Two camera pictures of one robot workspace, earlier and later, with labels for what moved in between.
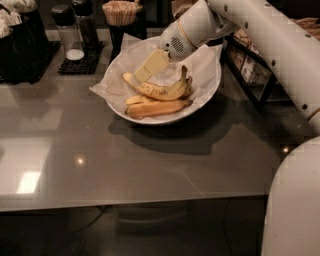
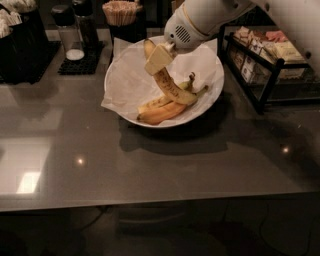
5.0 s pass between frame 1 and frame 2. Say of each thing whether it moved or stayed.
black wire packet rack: stayed
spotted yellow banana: moved
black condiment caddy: stayed
